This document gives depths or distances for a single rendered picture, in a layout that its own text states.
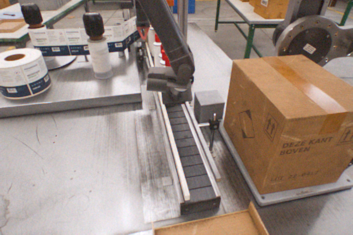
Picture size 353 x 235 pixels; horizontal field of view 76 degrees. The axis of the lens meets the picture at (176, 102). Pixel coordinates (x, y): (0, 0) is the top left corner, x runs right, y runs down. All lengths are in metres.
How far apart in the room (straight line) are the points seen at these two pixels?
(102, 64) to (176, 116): 0.46
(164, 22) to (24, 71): 0.70
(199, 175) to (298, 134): 0.28
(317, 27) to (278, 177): 0.48
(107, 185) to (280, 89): 0.55
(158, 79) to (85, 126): 0.42
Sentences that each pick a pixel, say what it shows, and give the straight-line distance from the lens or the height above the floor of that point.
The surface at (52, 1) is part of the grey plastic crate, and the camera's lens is 3.09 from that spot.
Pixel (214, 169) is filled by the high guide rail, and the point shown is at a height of 0.96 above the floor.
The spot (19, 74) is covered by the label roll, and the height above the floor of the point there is 0.99.
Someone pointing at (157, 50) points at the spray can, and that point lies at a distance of 1.08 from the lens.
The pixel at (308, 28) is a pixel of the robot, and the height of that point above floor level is 1.20.
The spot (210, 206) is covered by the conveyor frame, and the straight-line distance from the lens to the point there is 0.67.
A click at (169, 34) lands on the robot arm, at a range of 0.58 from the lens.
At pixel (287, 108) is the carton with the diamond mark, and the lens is 0.56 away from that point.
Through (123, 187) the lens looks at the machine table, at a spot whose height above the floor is 0.83.
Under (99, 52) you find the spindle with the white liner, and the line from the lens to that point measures 1.11.
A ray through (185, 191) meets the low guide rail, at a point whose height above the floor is 0.91.
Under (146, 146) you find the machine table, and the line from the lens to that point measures 0.83.
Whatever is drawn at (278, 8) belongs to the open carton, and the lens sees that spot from 2.70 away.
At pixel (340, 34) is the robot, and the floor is 1.18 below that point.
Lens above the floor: 1.42
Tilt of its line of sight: 35 degrees down
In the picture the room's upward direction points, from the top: straight up
